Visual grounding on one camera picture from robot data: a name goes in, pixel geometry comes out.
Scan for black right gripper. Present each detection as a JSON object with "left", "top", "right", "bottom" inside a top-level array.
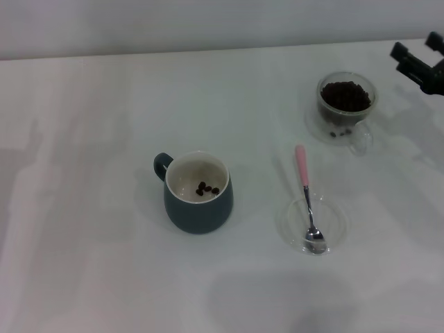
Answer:
[{"left": 389, "top": 31, "right": 444, "bottom": 95}]

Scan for clear glass cup with handle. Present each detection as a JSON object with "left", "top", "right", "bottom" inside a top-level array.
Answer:
[{"left": 316, "top": 71, "right": 378, "bottom": 157}]

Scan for coffee bean heap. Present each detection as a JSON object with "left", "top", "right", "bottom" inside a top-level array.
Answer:
[{"left": 319, "top": 81, "right": 371, "bottom": 126}]

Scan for scooped coffee beans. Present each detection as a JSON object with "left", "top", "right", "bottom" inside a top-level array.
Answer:
[{"left": 195, "top": 181, "right": 221, "bottom": 196}]

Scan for clear glass dish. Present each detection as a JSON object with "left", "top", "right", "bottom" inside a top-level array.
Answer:
[{"left": 277, "top": 194, "right": 348, "bottom": 257}]

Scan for pink handled metal spoon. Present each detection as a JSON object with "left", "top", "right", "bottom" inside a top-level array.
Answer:
[{"left": 294, "top": 144, "right": 328, "bottom": 254}]

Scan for clear glass saucer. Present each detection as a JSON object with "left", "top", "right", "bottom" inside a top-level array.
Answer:
[{"left": 305, "top": 103, "right": 375, "bottom": 146}]

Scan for dark teal ceramic mug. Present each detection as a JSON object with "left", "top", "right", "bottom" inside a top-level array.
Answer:
[{"left": 153, "top": 150, "right": 234, "bottom": 235}]

